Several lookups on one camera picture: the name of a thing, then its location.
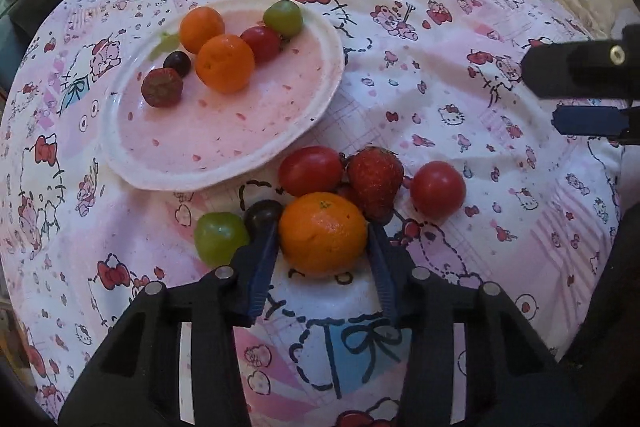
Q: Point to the pink cartoon printed blanket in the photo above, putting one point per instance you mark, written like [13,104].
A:
[450,32]

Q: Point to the red cherry tomato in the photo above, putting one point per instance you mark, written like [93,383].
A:
[261,43]
[310,170]
[438,189]

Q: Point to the orange mandarin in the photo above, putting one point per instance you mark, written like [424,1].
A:
[202,28]
[225,63]
[322,233]

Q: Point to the green grape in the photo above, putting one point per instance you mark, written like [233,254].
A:
[283,19]
[221,237]

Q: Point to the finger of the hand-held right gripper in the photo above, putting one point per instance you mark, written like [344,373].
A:
[575,67]
[585,119]

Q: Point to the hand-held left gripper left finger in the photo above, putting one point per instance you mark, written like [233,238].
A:
[260,269]

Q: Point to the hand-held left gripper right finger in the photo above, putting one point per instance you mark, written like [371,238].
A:
[382,279]

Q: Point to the dark purple grape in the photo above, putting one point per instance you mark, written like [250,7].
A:
[262,213]
[177,62]

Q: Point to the pink strawberry print plate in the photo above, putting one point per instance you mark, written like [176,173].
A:
[225,132]

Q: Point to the red strawberry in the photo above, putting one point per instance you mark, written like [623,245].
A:
[161,87]
[376,179]

